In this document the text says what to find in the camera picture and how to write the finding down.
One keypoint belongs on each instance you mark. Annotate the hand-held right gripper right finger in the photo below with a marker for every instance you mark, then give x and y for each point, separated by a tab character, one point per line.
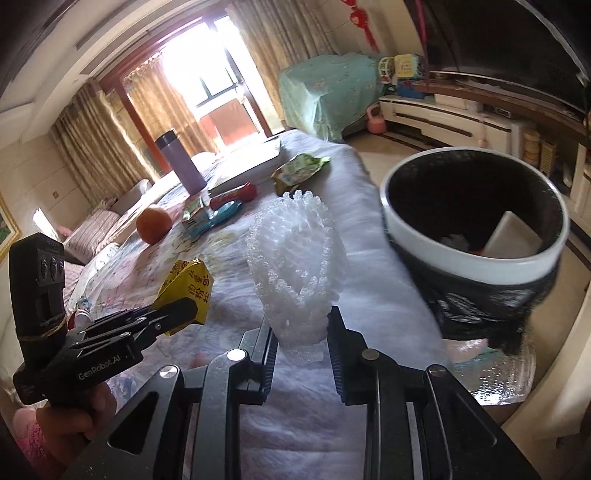
336	364

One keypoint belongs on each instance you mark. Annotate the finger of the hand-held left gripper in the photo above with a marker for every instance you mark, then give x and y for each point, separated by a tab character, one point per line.
115	318
175	316

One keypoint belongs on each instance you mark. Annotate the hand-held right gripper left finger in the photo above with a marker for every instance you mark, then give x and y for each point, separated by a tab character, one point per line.
270	362

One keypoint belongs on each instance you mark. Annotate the yellow snack packet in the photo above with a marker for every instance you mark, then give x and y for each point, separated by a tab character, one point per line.
189	281

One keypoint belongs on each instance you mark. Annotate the white foam fruit net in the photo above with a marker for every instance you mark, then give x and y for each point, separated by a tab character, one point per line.
295	267

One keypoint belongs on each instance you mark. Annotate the white rimmed trash bin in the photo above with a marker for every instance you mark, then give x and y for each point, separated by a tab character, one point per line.
466	184

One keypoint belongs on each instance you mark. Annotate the person's left hand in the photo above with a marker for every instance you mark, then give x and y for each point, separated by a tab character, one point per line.
74	415

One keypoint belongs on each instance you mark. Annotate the gold framed painting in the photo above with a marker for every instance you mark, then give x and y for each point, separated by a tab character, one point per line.
8	226

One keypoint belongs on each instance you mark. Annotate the striped pink pillow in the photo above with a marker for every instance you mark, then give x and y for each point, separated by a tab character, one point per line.
94	230

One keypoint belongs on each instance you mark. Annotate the orange fruit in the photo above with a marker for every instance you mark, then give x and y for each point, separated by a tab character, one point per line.
153	226

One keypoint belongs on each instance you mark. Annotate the green drink carton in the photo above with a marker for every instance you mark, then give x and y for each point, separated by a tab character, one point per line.
194	219

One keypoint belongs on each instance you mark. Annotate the blue packet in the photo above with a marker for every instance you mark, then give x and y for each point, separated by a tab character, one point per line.
226	212

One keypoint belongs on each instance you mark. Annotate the grey sofa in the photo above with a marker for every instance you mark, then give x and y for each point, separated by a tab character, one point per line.
124	198

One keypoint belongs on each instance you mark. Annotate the red snack packet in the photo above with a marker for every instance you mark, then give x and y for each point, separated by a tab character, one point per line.
233	194

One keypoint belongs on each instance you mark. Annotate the pink fabric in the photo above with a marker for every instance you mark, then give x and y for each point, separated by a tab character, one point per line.
32	443

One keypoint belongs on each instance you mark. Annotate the purple thermos bottle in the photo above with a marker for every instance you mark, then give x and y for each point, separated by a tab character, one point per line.
182	161

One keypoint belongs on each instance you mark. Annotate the beige curtain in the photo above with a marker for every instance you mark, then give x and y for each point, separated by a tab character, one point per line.
161	101
92	143
277	55

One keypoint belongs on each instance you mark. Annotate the white flat book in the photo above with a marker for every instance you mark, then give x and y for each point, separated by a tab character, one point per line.
244	164

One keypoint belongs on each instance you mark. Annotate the green crumpled snack packet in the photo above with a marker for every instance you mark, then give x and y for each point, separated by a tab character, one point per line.
300	173

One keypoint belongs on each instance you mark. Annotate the wooden framed balcony window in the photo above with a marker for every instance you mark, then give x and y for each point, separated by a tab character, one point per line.
212	78

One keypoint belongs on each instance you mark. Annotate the pink kettlebell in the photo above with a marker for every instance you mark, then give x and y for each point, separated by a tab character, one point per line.
376	121

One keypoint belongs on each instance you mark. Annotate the teal covered furniture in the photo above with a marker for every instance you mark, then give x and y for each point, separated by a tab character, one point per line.
328	97

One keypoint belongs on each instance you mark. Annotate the white tv cabinet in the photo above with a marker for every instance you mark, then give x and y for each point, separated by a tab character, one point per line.
443	120

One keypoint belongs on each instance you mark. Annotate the yellow plastic toy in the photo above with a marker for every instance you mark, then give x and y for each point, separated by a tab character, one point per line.
404	69

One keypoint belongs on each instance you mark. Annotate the black television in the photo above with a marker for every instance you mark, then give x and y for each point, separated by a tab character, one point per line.
498	50

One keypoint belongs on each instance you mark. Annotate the red knot wall decoration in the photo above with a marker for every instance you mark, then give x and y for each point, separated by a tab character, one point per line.
362	23

